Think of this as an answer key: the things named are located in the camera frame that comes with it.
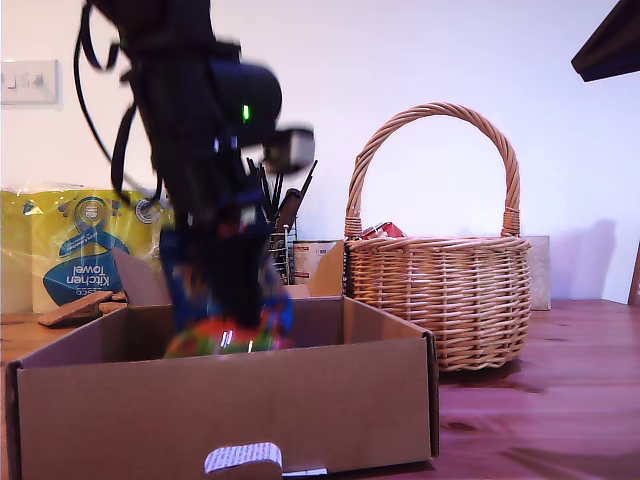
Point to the blue Terry's mini eggs bag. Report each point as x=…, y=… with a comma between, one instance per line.
x=277, y=300

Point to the brown cardboard box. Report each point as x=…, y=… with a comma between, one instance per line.
x=225, y=400

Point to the white wall light switch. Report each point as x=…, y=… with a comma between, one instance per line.
x=30, y=82

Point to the beige tissue box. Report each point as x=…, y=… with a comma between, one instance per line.
x=539, y=275

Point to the yellow kitchen towel pack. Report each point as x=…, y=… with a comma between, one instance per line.
x=60, y=235

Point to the black chopstick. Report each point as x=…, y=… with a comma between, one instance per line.
x=266, y=195
x=305, y=185
x=255, y=175
x=278, y=195

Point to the brown wooden chair frame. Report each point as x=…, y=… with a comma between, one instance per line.
x=635, y=280

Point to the white labelled tin can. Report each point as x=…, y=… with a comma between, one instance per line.
x=305, y=260

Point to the red mini bunnies bag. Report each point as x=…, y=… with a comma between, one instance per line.
x=385, y=230

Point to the white paper slip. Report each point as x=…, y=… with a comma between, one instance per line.
x=305, y=471

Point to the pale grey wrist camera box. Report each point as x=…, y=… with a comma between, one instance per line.
x=295, y=150

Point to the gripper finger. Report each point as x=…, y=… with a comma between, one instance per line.
x=615, y=45
x=235, y=290

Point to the dark brown utensil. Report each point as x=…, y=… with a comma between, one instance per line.
x=290, y=205

